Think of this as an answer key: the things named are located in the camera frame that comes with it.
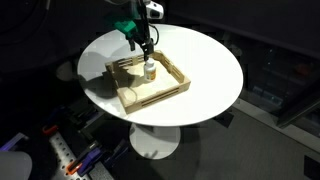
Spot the orange handled black clamp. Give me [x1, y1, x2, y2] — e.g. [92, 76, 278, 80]
[65, 140, 101, 176]

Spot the dark storage shelf with bins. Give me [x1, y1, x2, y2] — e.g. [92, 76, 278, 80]
[244, 43, 320, 129]

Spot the white round table pedestal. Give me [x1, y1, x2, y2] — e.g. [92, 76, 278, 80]
[129, 123, 182, 160]

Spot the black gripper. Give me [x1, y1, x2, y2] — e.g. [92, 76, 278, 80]
[129, 6, 155, 62]

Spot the small orange tipped clamp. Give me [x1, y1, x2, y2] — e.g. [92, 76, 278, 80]
[41, 124, 60, 136]

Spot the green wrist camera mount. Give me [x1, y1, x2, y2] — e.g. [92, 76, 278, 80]
[113, 19, 139, 36]

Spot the perforated metal board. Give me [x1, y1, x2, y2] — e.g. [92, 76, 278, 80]
[49, 131, 92, 180]

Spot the purple handled clamp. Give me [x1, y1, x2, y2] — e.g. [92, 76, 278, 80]
[104, 138, 130, 165]
[76, 146, 112, 178]

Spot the light wooden slatted tray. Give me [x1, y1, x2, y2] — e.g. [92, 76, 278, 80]
[105, 49, 192, 115]

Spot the grey round floor disc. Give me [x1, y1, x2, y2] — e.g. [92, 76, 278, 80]
[55, 60, 80, 82]

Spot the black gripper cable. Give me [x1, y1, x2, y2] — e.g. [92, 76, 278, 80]
[149, 23, 161, 46]

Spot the white bottle with yellow label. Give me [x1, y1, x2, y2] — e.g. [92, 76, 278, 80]
[143, 63, 157, 83]

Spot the grey rounded cover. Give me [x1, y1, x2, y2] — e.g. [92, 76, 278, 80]
[0, 150, 33, 180]

